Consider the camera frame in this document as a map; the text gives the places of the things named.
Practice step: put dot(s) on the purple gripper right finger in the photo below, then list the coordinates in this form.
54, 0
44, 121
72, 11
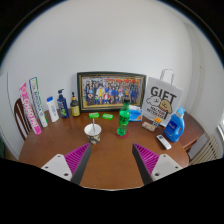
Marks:
152, 166

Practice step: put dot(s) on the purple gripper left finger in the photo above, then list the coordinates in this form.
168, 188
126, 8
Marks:
71, 166

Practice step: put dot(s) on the green plastic bottle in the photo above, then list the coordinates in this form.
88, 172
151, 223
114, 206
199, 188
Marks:
124, 115

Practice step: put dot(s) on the white remote control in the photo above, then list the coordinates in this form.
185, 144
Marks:
164, 142

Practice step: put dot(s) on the camouflage paper cup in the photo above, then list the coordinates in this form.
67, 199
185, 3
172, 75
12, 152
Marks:
93, 132

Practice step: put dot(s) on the red round coaster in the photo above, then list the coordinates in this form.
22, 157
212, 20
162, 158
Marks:
123, 134

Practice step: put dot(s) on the rubik's cube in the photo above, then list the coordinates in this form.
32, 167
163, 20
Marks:
156, 122

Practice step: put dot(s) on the patterned small card pack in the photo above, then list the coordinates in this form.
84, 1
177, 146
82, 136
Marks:
148, 126

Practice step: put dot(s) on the blue detergent bottle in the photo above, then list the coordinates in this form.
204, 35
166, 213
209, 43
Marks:
175, 127

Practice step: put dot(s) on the left green soap box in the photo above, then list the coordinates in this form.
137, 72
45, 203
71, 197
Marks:
94, 115

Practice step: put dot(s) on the dark blue pump bottle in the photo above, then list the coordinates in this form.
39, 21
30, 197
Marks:
62, 104

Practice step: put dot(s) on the brown glass pump bottle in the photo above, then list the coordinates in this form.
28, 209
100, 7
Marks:
74, 106

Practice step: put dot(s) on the wooden chair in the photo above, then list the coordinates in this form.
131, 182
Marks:
21, 119

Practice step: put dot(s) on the white lotion bottle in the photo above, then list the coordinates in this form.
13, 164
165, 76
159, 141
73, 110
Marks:
52, 109

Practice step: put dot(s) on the white gift paper bag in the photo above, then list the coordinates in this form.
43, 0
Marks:
162, 97

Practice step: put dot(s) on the framed group photo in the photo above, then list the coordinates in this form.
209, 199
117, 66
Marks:
106, 91

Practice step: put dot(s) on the green white toothpaste box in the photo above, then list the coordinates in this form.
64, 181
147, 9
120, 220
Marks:
33, 83

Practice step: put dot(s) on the pink toothpaste box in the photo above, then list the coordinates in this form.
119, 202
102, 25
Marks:
28, 109

